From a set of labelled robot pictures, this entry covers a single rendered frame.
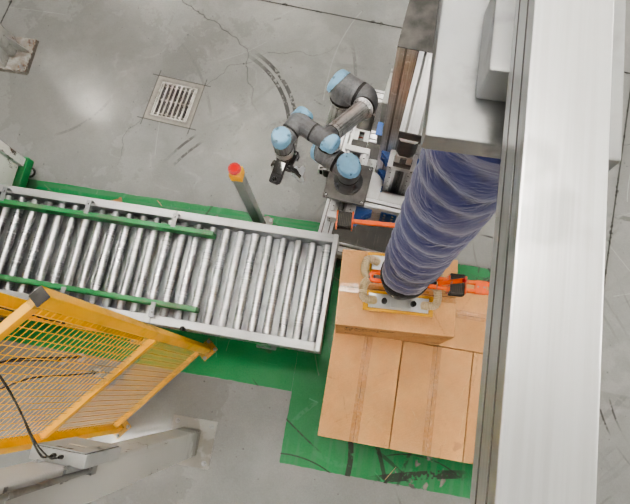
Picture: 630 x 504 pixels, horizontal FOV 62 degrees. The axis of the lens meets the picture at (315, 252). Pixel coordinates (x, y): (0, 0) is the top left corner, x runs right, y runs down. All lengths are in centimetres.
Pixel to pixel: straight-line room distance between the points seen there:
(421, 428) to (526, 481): 252
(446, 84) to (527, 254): 37
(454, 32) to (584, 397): 61
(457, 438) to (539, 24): 263
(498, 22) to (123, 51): 413
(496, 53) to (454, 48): 12
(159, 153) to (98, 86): 79
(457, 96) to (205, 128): 345
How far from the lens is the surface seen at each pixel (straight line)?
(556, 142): 70
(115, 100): 459
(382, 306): 259
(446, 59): 94
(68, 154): 452
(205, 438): 373
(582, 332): 64
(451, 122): 88
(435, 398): 314
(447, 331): 276
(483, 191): 114
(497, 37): 87
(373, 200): 287
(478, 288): 256
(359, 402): 309
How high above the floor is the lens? 363
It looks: 75 degrees down
